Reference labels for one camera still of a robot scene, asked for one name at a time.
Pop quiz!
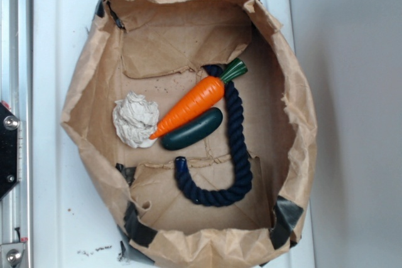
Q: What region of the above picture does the orange toy carrot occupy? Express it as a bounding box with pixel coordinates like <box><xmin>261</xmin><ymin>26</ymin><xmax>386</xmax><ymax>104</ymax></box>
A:
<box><xmin>149</xmin><ymin>58</ymin><xmax>247</xmax><ymax>139</ymax></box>

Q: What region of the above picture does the dark green toy cucumber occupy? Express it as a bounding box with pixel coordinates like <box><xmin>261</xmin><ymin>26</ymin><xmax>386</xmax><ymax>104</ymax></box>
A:
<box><xmin>161</xmin><ymin>107</ymin><xmax>223</xmax><ymax>151</ymax></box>

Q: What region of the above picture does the crumpled white paper ball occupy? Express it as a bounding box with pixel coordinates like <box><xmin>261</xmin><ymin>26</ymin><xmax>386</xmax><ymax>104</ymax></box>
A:
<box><xmin>112</xmin><ymin>91</ymin><xmax>160</xmax><ymax>149</ymax></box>

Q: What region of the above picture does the brown paper bag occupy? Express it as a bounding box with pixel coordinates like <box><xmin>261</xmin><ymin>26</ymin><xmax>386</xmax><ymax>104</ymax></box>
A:
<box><xmin>61</xmin><ymin>0</ymin><xmax>317</xmax><ymax>267</ymax></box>

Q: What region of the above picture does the navy blue rope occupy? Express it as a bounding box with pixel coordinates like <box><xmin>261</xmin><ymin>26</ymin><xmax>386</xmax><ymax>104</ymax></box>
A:
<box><xmin>174</xmin><ymin>64</ymin><xmax>254</xmax><ymax>208</ymax></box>

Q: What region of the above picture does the black mounting bracket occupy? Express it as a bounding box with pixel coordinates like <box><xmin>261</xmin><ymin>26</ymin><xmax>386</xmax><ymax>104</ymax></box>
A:
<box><xmin>0</xmin><ymin>101</ymin><xmax>21</xmax><ymax>201</ymax></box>

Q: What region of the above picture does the aluminium frame rail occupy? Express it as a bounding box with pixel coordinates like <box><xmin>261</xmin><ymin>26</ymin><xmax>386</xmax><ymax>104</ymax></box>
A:
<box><xmin>1</xmin><ymin>0</ymin><xmax>33</xmax><ymax>267</ymax></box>

